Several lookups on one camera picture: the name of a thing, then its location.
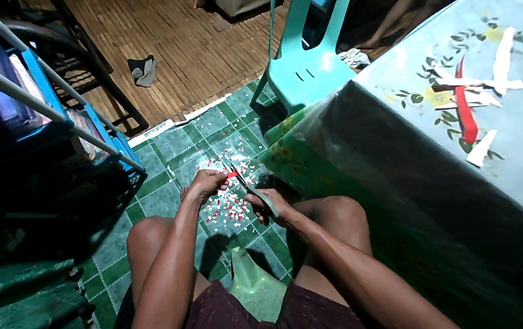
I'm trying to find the person's right hand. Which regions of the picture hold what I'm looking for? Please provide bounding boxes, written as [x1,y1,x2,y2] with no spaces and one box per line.
[244,188,296,228]

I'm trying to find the person's left hand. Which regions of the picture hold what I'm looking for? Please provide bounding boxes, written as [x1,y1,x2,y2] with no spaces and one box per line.
[189,169,230,205]

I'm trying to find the scissors with grey handles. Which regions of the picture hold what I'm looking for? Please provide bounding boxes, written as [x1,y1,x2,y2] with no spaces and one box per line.
[229,163,280,218]

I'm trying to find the person's left forearm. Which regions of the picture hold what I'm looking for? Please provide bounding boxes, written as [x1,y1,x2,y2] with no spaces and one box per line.
[132,194,203,329]

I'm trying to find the person's right forearm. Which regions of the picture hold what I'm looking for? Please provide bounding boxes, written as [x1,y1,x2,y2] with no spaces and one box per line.
[283,208,461,329]

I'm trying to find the scattered red and white paper bits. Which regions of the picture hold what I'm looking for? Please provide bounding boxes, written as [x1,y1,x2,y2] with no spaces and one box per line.
[187,98,267,235]

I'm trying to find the light green plastic seat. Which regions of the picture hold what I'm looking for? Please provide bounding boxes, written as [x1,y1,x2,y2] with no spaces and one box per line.
[228,246,288,323]

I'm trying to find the person's legs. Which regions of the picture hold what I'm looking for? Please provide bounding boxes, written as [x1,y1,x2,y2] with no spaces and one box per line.
[126,185,374,329]

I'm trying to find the black and grey cloth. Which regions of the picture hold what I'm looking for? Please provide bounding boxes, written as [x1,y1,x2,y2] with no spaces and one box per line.
[127,55,157,88]

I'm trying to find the turquoise plastic chair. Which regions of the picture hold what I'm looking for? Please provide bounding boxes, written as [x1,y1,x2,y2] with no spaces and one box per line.
[250,0,357,116]

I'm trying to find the floral plastic tablecloth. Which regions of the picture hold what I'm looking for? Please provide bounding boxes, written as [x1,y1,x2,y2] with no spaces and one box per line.
[261,0,523,329]

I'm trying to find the dark bamboo chair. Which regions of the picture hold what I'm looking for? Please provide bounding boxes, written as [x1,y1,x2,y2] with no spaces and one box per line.
[0,0,150,138]

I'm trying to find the beige box-like object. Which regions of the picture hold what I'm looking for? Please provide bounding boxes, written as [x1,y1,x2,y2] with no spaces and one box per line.
[215,0,285,23]

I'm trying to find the table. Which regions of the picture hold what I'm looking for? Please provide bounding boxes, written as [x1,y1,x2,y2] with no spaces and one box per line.
[261,0,523,329]

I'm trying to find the white patterned cloth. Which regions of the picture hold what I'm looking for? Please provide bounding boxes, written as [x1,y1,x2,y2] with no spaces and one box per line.
[338,48,371,70]

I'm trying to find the blue and white shelf rack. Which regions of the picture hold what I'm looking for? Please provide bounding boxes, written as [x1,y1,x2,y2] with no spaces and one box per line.
[0,0,146,220]

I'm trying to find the long curved red strip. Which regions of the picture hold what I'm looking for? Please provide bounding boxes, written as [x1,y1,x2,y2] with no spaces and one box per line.
[454,55,478,145]

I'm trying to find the green crumpled plastic sheet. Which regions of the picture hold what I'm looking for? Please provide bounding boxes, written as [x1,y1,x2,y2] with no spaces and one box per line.
[0,259,96,329]

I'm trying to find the short white paper piece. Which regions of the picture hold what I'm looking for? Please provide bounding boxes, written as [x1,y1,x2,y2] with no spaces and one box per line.
[466,129,498,168]

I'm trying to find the long thin white paper strip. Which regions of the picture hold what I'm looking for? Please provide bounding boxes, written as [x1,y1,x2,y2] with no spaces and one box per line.
[430,61,523,90]

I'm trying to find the jagged white paper scrap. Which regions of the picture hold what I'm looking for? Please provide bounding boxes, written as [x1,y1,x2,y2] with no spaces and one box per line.
[435,86,503,111]

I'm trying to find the long wide white paper strip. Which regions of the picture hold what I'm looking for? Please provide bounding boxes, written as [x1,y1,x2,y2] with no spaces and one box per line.
[492,27,517,96]

